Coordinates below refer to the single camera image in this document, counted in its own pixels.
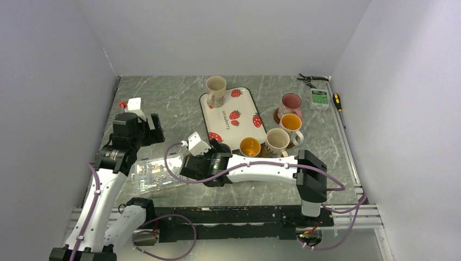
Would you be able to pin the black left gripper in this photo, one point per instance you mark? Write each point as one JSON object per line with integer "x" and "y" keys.
{"x": 154, "y": 135}

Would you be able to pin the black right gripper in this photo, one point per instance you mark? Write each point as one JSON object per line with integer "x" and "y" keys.
{"x": 216, "y": 145}

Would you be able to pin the blue mug yellow inside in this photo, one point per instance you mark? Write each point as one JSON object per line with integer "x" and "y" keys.
{"x": 250, "y": 147}

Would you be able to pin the clear plastic parts box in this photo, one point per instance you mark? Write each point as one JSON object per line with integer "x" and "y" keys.
{"x": 152, "y": 175}

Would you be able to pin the cream patterned mug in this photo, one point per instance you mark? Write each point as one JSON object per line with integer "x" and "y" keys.
{"x": 276, "y": 143}

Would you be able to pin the white mug orange inside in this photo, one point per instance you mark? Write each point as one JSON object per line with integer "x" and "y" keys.
{"x": 292, "y": 124}

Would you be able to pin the pink mug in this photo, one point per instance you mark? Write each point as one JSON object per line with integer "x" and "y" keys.
{"x": 290, "y": 104}

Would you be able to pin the grey purple mug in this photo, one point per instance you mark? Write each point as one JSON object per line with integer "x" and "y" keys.
{"x": 226, "y": 148}

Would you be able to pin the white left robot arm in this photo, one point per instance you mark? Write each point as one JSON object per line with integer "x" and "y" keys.
{"x": 92, "y": 238}

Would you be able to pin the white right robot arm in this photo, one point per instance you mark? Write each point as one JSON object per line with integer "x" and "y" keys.
{"x": 305, "y": 171}

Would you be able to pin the white serving tray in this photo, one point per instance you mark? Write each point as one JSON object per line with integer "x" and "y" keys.
{"x": 236, "y": 120}

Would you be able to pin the cream mug outside tray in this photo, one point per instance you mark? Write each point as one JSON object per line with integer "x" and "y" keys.
{"x": 216, "y": 86}

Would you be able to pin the white green electronic device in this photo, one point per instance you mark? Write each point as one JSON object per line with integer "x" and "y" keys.
{"x": 318, "y": 99}

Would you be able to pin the black pliers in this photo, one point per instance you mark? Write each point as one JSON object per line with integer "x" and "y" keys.
{"x": 308, "y": 79}

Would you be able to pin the yellow black screwdriver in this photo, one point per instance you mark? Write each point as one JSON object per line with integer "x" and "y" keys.
{"x": 338, "y": 106}

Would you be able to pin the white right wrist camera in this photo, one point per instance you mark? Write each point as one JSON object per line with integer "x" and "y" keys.
{"x": 195, "y": 145}

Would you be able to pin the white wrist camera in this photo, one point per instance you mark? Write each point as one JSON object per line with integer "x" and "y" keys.
{"x": 133, "y": 106}
{"x": 195, "y": 145}

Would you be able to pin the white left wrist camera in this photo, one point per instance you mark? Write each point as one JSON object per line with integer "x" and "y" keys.
{"x": 133, "y": 106}

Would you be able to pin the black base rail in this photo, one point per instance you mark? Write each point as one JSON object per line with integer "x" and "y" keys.
{"x": 284, "y": 222}

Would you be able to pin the aluminium frame rail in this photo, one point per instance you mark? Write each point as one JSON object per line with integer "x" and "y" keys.
{"x": 358, "y": 188}

